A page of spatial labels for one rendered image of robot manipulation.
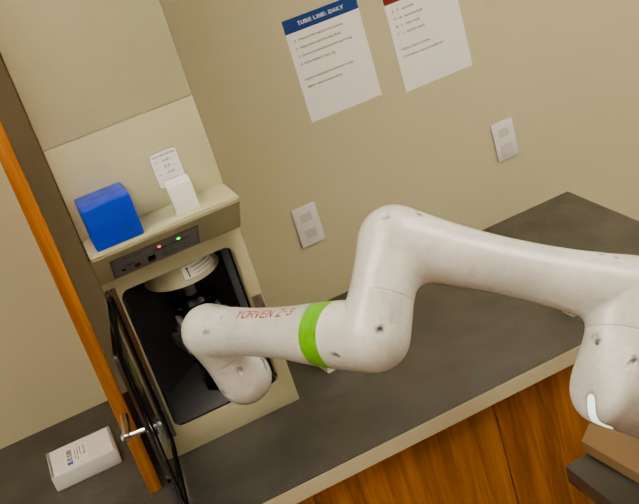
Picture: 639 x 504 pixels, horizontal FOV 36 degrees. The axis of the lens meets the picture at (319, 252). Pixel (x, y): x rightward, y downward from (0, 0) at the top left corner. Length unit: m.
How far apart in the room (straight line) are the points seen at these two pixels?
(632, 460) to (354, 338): 0.59
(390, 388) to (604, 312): 0.75
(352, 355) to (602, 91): 1.66
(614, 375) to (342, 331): 0.44
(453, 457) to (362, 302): 0.77
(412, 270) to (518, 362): 0.71
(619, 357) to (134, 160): 1.03
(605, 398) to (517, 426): 0.71
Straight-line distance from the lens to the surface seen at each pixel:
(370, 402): 2.27
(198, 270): 2.19
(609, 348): 1.66
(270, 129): 2.59
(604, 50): 3.04
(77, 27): 2.01
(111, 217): 1.98
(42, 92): 2.02
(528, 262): 1.66
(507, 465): 2.37
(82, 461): 2.41
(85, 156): 2.05
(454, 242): 1.64
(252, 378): 1.96
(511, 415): 2.31
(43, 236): 1.99
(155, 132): 2.07
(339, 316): 1.62
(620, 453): 1.92
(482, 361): 2.31
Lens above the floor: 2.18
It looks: 24 degrees down
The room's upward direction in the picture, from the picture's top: 18 degrees counter-clockwise
